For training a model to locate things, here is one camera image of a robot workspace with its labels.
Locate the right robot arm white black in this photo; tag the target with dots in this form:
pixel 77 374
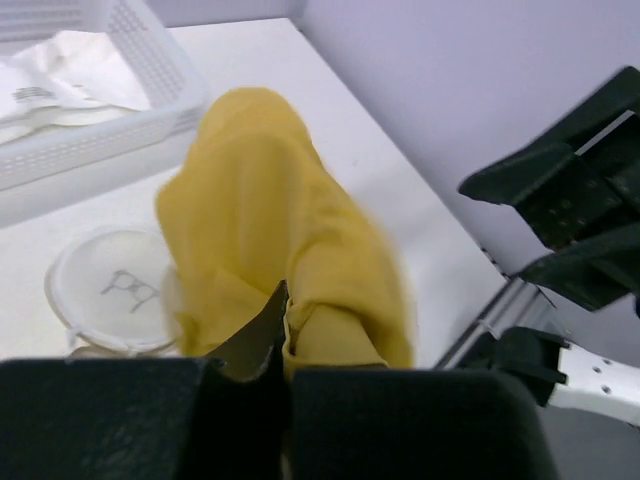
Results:
pixel 557 371

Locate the yellow bra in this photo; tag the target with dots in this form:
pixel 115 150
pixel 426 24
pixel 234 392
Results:
pixel 253 207

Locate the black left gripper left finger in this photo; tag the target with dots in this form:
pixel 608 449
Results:
pixel 102 419

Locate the white bra in basket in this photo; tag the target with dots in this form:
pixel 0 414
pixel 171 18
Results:
pixel 73 79

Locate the white perforated plastic basket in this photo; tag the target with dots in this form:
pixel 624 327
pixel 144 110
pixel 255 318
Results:
pixel 174 87

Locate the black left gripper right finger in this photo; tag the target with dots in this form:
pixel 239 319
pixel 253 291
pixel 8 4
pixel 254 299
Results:
pixel 368 422

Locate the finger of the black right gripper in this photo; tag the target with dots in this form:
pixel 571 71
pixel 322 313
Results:
pixel 592 273
pixel 580 177

